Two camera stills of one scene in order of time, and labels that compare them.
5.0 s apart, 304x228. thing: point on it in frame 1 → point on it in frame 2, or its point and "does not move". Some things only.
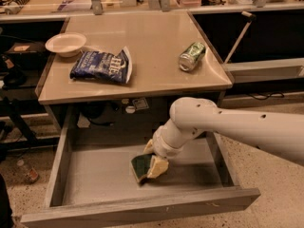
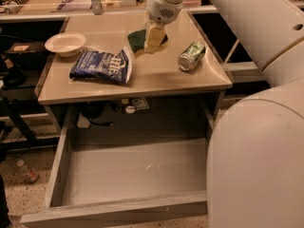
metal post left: (96, 1) does not move
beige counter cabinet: (132, 68) does not move
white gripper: (165, 146) → (161, 9)
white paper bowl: (67, 45) does not move
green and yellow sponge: (141, 165) → (137, 41)
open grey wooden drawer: (92, 180) does not move
